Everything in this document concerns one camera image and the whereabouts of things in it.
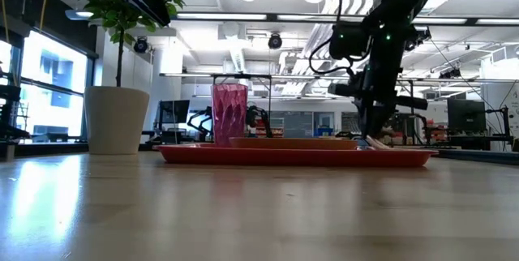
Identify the blue storage bin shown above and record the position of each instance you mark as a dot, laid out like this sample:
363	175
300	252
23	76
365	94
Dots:
324	131

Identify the black computer monitor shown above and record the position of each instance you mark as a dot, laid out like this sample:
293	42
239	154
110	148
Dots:
466	115
174	111

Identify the black equipment stand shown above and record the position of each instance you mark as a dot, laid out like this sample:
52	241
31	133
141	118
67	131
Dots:
505	127

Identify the tan wooden plate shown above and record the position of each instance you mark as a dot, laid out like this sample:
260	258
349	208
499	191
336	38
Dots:
292	144

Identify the green leafy plant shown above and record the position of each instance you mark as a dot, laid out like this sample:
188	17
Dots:
101	5

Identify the round ceiling lamp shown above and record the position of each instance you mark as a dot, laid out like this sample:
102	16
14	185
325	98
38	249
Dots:
81	14

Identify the red plastic tray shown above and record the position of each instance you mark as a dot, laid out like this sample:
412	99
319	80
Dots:
284	157

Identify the white plant pot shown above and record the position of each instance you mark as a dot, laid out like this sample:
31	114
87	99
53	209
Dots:
115	115

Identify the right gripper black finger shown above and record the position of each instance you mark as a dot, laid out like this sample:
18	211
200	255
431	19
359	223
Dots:
375	121

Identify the black background robot arm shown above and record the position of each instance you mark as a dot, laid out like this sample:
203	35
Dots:
257	117
198	121

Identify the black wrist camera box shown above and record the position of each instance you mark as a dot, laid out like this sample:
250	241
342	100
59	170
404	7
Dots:
348	42

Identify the large glass window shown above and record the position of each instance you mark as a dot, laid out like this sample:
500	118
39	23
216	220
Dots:
52	70

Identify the long ceiling light strip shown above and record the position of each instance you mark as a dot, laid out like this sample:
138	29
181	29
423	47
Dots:
223	16
498	22
440	21
304	17

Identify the black equipment rack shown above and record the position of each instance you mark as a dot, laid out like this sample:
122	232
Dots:
10	92

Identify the round black ceiling speaker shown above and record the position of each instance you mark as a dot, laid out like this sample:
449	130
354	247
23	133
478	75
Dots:
140	45
275	41

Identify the pink faceted plastic cup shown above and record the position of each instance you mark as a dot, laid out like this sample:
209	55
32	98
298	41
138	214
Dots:
229	111

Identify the black ceiling camera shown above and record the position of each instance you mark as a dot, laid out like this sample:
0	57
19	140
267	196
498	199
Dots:
451	73
419	38

